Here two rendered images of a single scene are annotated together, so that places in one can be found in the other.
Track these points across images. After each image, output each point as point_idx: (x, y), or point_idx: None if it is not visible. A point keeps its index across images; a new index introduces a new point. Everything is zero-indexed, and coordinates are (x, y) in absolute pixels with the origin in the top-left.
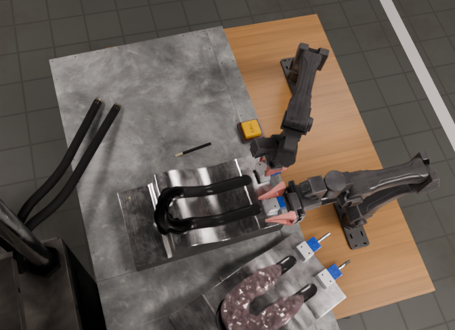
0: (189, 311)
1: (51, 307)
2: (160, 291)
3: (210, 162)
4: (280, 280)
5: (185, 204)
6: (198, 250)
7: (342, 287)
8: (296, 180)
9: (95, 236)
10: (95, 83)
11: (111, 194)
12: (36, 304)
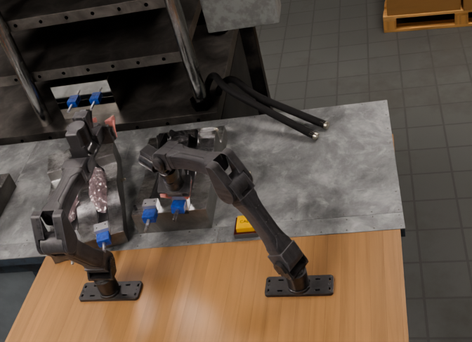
0: (107, 146)
1: (171, 108)
2: None
3: None
4: (92, 207)
5: None
6: None
7: (63, 267)
8: (177, 257)
9: (205, 124)
10: (349, 126)
11: (234, 133)
12: (178, 102)
